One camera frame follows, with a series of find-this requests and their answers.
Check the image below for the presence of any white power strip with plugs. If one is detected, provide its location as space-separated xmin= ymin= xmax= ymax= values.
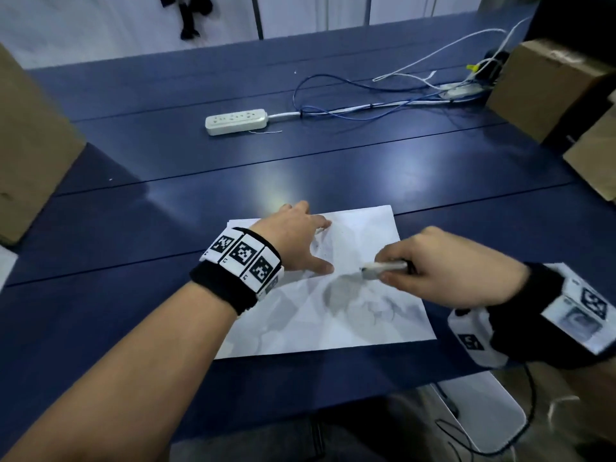
xmin=439 ymin=81 xmax=485 ymax=100

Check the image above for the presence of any thin black cable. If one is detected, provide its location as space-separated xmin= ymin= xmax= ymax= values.
xmin=434 ymin=363 xmax=538 ymax=458

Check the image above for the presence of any black wrist camera with marker cubes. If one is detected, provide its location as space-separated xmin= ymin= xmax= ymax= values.
xmin=448 ymin=262 xmax=616 ymax=371

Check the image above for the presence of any brown cardboard box with label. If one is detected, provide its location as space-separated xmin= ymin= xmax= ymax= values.
xmin=485 ymin=38 xmax=616 ymax=143

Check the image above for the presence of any blue cable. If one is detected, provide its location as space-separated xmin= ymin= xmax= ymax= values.
xmin=293 ymin=73 xmax=475 ymax=122

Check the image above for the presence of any black plug adapter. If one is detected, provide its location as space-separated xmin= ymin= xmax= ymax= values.
xmin=483 ymin=49 xmax=511 ymax=75

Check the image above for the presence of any plain brown cardboard box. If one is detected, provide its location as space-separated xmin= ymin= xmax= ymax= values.
xmin=562 ymin=103 xmax=616 ymax=203

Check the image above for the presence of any thin white cable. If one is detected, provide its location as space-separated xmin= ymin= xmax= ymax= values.
xmin=372 ymin=16 xmax=532 ymax=92

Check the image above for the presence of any black hanging object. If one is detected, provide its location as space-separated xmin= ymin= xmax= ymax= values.
xmin=159 ymin=0 xmax=214 ymax=41

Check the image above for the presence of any white chair seat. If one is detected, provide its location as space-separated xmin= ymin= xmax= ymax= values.
xmin=431 ymin=370 xmax=528 ymax=454

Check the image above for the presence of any large brown cardboard box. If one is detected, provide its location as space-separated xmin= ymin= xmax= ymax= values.
xmin=0 ymin=43 xmax=88 ymax=247

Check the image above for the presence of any person's right hand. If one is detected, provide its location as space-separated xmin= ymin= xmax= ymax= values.
xmin=374 ymin=226 xmax=530 ymax=311

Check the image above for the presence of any black wristband with marker tiles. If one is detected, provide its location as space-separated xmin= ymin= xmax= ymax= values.
xmin=190 ymin=227 xmax=285 ymax=316

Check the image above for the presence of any white marker pen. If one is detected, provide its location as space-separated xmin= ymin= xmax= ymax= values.
xmin=359 ymin=262 xmax=411 ymax=281

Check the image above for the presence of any person's left hand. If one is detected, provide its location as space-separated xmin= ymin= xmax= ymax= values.
xmin=249 ymin=201 xmax=335 ymax=277

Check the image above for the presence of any white power strip cable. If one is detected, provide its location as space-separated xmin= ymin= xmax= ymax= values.
xmin=267 ymin=97 xmax=463 ymax=120

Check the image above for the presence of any white flat object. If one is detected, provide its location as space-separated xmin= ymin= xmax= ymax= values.
xmin=0 ymin=245 xmax=18 ymax=290

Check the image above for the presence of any person's left forearm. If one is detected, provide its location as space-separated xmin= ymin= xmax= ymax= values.
xmin=0 ymin=281 xmax=237 ymax=462

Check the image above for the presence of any white paper sheet with drawing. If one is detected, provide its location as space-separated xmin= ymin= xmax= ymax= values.
xmin=214 ymin=205 xmax=438 ymax=360

